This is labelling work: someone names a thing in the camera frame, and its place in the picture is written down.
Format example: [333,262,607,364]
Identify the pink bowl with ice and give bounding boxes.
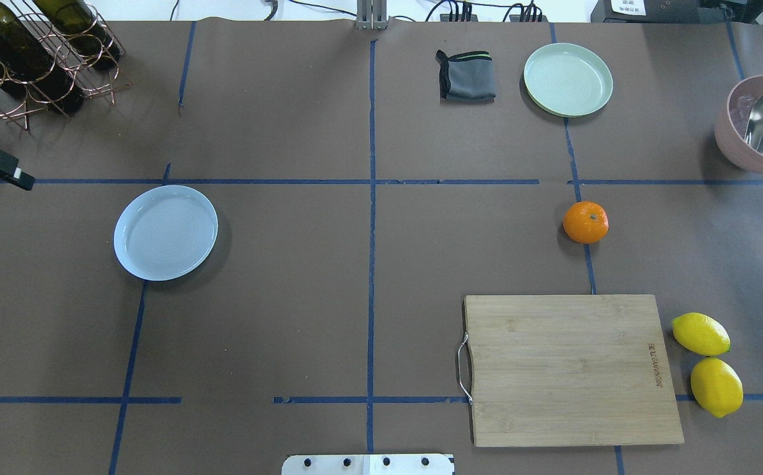
[715,75,763,174]

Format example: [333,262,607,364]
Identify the bamboo cutting board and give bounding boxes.
[462,294,685,448]

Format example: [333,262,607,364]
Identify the aluminium frame post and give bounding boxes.
[356,0,389,31]

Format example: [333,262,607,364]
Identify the light green plate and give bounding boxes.
[522,43,614,118]

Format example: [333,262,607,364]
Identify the dark wine bottle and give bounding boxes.
[34,1,121,71]
[0,2,84,116]

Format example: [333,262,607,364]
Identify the light blue plate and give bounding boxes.
[113,185,219,282]

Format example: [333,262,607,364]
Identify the lower yellow lemon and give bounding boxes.
[689,357,744,418]

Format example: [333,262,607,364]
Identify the dark wine bottle right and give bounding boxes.
[34,1,121,71]

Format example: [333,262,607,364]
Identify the folded grey cloth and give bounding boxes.
[436,50,498,104]

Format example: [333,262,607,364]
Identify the copper wire wine rack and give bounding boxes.
[0,1,132,129]

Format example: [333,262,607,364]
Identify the upper yellow lemon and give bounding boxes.
[671,312,731,357]

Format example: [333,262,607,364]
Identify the yellow lemon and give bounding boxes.
[671,312,731,357]
[689,357,744,418]

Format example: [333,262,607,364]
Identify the dark wine bottle left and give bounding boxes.
[0,2,84,116]

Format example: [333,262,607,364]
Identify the orange mandarin fruit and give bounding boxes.
[562,201,610,244]

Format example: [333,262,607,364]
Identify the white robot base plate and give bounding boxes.
[281,453,456,474]

